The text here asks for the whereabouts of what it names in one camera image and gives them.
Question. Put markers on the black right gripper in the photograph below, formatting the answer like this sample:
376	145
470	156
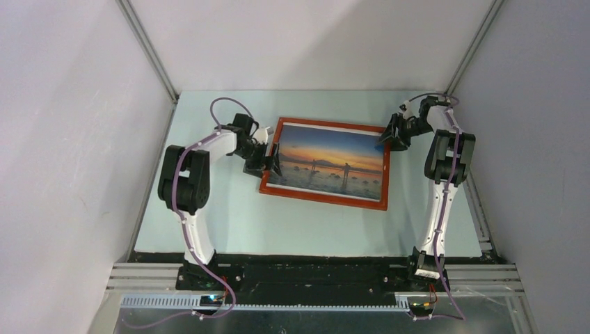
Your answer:
401	142

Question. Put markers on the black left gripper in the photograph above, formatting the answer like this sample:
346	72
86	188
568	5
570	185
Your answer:
258	167

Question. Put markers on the sunset landscape photo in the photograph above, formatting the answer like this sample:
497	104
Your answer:
329	163

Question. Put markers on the wooden picture frame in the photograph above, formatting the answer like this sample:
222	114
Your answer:
322	199

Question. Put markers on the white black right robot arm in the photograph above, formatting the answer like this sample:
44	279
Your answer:
447	166

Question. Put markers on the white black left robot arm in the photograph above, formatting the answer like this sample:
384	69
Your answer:
184	183

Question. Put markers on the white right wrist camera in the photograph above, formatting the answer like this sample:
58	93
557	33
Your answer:
405	110

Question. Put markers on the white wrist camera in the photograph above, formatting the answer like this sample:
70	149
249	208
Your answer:
263	134
405	110

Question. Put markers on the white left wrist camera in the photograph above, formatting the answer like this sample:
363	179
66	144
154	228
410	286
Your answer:
263	134

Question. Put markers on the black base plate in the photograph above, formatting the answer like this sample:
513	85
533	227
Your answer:
307	284

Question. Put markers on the grey slotted cable duct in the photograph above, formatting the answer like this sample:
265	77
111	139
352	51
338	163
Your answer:
204	302

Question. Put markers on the aluminium front rail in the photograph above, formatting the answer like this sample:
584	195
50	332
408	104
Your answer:
464	279

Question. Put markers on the aluminium rail left side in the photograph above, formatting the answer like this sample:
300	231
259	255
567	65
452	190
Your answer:
137	27

